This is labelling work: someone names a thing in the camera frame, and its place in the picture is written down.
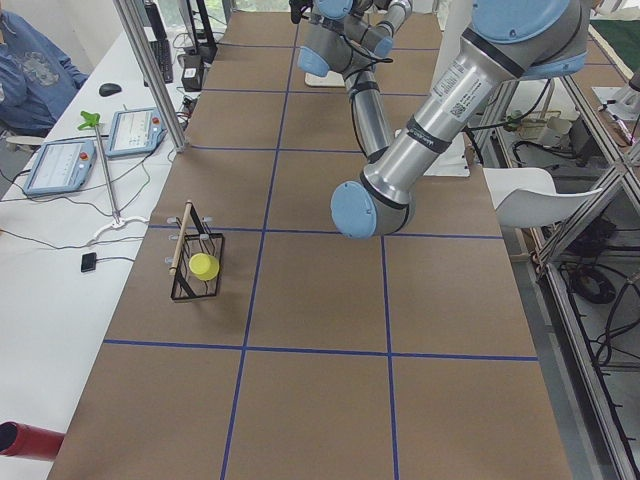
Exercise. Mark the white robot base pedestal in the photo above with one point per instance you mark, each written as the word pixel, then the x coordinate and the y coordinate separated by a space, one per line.
pixel 452 163

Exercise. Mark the black computer mouse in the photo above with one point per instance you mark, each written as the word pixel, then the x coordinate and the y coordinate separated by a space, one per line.
pixel 109 89

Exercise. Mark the white plastic chair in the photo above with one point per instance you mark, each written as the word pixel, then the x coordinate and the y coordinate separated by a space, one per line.
pixel 527 197

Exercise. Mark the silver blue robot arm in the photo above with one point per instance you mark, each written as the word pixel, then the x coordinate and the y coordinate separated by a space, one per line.
pixel 337 24
pixel 504 41

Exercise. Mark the red cylinder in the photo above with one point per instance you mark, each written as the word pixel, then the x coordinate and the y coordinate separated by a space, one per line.
pixel 29 442

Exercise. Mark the small black puck sensor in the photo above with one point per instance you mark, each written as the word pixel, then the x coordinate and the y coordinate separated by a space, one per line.
pixel 88 262

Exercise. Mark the metal stand with green clip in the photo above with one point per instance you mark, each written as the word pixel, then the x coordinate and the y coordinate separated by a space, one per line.
pixel 92 121

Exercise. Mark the black power adapter box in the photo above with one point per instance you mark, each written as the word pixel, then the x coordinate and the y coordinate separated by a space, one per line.
pixel 193 73

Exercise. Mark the black keyboard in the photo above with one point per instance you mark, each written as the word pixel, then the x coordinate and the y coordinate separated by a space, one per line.
pixel 161 50

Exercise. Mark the left blue teach pendant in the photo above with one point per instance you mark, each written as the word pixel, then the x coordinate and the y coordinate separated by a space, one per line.
pixel 60 167

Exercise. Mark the yellow cup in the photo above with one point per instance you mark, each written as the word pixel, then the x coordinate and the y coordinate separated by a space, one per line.
pixel 204 266

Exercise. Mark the wooden rack handle rod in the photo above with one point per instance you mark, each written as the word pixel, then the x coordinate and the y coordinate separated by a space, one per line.
pixel 174 266

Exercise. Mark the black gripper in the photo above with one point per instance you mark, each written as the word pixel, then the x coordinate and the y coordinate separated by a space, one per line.
pixel 297 13

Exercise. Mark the black wire cup rack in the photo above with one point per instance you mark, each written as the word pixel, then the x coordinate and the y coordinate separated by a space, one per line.
pixel 200 238

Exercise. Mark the aluminium frame post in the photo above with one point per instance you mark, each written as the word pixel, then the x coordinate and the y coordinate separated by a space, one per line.
pixel 136 34

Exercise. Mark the blue teach pendant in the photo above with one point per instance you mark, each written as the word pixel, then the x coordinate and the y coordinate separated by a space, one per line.
pixel 135 132
pixel 60 167

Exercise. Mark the right blue teach pendant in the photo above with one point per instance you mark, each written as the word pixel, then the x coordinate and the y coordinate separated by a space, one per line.
pixel 135 132

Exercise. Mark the cream rabbit tray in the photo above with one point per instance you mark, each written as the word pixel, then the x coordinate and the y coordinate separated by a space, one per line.
pixel 331 80

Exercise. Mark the person in blue hoodie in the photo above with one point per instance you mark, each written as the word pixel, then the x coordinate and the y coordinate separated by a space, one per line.
pixel 38 80

